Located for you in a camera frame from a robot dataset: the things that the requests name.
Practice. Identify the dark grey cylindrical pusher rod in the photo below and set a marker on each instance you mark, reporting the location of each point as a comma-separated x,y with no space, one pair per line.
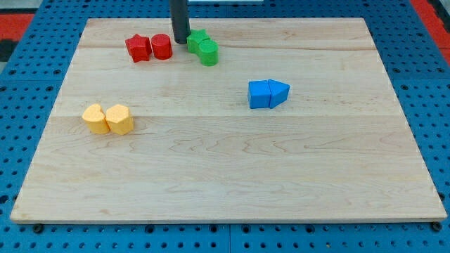
180,20

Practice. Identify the green star block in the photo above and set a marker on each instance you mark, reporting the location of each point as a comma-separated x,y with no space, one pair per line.
195,38

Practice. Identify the red star block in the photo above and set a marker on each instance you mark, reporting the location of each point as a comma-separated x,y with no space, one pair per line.
139,48

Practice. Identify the red cylinder block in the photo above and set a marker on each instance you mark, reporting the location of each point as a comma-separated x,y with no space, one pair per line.
161,45

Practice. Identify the green cylinder block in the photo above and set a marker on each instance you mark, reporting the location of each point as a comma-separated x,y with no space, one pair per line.
208,52

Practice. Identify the blue cube block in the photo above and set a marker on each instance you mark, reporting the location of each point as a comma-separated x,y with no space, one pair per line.
258,94

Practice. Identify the yellow hexagon block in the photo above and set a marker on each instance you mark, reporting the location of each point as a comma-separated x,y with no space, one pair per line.
119,119

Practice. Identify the blue triangular prism block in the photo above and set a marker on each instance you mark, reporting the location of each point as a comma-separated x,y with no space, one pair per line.
279,92

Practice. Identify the yellow heart block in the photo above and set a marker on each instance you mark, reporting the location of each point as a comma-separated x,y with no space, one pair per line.
94,117

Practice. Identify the light wooden board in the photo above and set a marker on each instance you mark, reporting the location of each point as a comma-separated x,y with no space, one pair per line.
338,150

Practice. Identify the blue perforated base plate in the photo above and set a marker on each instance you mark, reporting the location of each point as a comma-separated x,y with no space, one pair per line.
38,39

